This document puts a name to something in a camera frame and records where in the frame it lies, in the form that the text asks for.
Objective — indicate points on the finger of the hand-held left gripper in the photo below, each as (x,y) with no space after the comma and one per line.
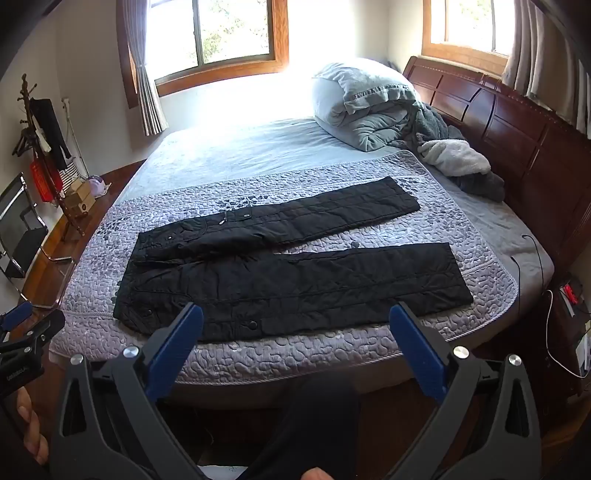
(18,313)
(41,328)

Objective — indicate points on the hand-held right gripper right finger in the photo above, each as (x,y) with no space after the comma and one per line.
(415,350)

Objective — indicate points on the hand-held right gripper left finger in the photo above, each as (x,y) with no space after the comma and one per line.
(175,346)

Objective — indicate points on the person's left hand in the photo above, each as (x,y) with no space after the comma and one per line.
(34,434)

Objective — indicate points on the person's right hand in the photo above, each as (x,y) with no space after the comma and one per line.
(316,474)

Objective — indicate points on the black metal chair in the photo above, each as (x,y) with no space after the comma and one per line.
(21,235)

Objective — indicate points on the grey quilted mattress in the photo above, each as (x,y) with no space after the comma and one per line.
(300,360)

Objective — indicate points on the person's leg in dark trousers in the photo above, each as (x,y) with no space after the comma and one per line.
(314,424)

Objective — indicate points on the dark wooden nightstand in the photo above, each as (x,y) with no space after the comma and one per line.
(549,337)

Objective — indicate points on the red bag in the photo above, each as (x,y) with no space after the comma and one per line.
(41,180)

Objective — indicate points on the cardboard box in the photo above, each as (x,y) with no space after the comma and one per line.
(82,187)

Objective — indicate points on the lilac small object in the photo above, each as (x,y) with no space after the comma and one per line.
(98,185)

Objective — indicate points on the striped cloth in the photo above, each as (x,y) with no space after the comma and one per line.
(74,168)

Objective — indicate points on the red power strip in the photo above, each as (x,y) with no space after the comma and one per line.
(569,293)

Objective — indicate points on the black hanging garment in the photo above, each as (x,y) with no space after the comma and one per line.
(48,124)

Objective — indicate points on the white fleece garment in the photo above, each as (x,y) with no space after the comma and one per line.
(452,157)

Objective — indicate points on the bed with grey-blue sheet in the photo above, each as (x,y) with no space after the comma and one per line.
(231,147)

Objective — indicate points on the wooden coat rack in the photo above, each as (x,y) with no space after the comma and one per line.
(25,99)

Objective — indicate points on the dark grey blanket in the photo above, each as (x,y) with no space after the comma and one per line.
(429,120)

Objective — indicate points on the dark wooden headboard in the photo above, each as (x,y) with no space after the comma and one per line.
(508,124)

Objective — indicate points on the grey tied curtain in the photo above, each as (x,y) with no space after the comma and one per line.
(147,92)

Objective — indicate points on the folded light blue duvet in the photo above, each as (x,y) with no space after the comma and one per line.
(351,92)

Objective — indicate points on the grey pleated curtain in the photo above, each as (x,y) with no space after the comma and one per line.
(545,60)

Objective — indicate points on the large wood-framed window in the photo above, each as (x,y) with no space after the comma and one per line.
(231,32)

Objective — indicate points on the small wood-framed window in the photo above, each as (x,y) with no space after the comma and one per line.
(466,23)

